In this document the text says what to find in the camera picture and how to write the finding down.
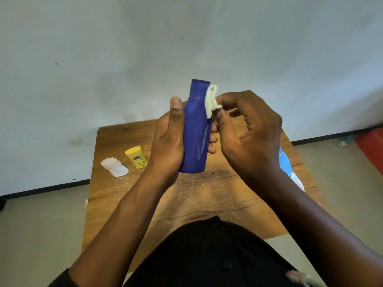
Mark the person's left hand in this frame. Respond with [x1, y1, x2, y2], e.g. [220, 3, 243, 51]
[146, 96, 218, 189]

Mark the person's right hand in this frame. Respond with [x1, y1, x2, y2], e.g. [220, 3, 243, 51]
[211, 90, 283, 195]

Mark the dark blue bottle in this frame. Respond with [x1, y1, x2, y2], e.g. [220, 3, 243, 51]
[179, 79, 213, 174]

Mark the yellow bottle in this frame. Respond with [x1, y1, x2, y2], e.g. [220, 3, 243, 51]
[124, 146, 149, 169]

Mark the blue wet wipes pack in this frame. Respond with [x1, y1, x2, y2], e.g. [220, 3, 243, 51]
[278, 147, 305, 192]

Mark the white bottle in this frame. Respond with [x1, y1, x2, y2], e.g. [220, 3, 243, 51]
[101, 157, 130, 177]

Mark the white wipe cloth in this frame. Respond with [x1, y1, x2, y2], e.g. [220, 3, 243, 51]
[204, 84, 223, 119]

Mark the person's left forearm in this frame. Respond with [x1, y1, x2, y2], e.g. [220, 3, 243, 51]
[68, 176, 168, 287]

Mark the person's right forearm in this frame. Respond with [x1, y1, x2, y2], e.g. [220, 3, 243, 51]
[263, 173, 383, 287]

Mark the person's black clothing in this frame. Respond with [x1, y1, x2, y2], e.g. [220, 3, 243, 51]
[47, 215, 327, 287]

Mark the wooden table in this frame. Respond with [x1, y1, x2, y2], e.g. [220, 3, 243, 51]
[81, 113, 328, 272]

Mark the red floor object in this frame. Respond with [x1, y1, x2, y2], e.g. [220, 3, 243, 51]
[355, 128, 383, 176]

